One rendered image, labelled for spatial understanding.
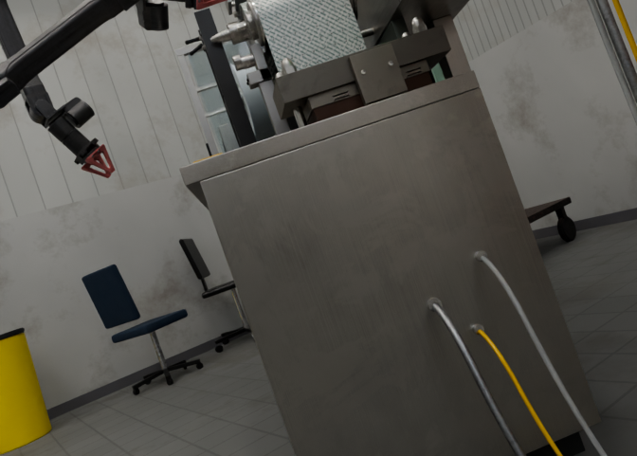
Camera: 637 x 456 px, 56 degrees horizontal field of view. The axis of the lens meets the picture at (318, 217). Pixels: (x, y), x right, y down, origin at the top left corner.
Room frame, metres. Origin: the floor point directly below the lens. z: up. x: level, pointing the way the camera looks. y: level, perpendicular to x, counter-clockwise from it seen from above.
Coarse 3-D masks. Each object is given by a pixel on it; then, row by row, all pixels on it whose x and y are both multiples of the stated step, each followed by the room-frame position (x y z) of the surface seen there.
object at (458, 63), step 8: (448, 16) 1.69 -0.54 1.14; (432, 24) 1.68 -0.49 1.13; (440, 24) 1.68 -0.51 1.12; (448, 24) 1.68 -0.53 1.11; (448, 32) 1.68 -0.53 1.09; (456, 32) 1.69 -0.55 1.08; (448, 40) 1.68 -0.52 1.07; (456, 40) 1.69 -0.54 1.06; (456, 48) 1.68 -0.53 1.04; (448, 56) 1.68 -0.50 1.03; (456, 56) 1.68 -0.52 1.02; (464, 56) 1.69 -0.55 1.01; (440, 64) 1.73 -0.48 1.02; (448, 64) 1.68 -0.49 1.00; (456, 64) 1.68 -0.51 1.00; (464, 64) 1.69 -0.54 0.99; (448, 72) 1.69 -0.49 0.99; (456, 72) 1.68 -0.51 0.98; (464, 72) 1.68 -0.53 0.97
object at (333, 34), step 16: (320, 16) 1.50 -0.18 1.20; (336, 16) 1.51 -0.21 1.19; (352, 16) 1.51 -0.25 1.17; (272, 32) 1.49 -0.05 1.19; (288, 32) 1.49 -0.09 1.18; (304, 32) 1.50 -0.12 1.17; (320, 32) 1.50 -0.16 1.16; (336, 32) 1.51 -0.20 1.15; (352, 32) 1.51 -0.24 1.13; (272, 48) 1.49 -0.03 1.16; (288, 48) 1.49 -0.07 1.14; (304, 48) 1.50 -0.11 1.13; (320, 48) 1.50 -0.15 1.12; (336, 48) 1.51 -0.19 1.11; (352, 48) 1.51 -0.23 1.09; (304, 64) 1.49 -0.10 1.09
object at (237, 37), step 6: (228, 24) 1.77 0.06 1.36; (234, 24) 1.76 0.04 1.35; (240, 24) 1.76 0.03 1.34; (234, 30) 1.76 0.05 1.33; (246, 30) 1.77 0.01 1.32; (234, 36) 1.76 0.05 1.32; (240, 36) 1.77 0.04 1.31; (246, 36) 1.78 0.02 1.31; (234, 42) 1.78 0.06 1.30; (240, 42) 1.79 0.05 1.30
